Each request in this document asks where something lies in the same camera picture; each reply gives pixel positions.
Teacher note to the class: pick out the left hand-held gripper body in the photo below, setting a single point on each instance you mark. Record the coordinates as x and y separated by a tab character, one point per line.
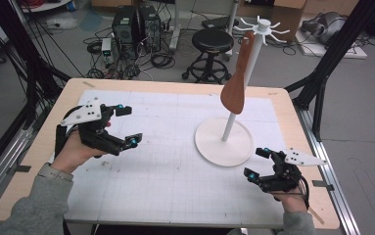
84	112

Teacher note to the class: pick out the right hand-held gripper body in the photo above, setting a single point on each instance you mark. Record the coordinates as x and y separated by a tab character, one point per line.
301	158

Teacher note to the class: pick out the white hook rack stand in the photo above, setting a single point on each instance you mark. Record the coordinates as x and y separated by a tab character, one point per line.
222	147

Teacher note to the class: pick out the wooden rice spatula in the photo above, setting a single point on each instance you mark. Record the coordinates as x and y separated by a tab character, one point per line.
234	94

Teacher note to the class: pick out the person's left hand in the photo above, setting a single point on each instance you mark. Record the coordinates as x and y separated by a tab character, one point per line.
72	153

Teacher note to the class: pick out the person's right hand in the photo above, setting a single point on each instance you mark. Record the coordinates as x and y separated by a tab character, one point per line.
292	202

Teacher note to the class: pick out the white grid mat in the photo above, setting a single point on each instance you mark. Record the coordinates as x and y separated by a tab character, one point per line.
175	182

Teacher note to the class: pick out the small silver power supply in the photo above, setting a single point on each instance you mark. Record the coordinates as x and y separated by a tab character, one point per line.
106	50

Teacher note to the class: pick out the black computer tower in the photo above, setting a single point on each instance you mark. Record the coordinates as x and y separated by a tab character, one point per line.
124	26
149	27

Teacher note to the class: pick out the white stand pole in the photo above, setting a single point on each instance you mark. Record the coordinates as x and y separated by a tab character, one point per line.
232	13
175	26

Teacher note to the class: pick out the black round stool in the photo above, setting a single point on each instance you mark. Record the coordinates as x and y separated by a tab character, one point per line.
211	40

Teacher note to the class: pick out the grey bag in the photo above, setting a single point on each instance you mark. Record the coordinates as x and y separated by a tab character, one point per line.
325	27

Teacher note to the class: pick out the cardboard box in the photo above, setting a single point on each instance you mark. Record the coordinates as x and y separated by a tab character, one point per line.
288	16

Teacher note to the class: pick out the aluminium rail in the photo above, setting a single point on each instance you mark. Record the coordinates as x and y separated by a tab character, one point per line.
2	169
333	202

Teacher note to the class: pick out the black metal frame stand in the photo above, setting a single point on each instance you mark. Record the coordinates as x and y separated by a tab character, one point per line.
335	52
28	71

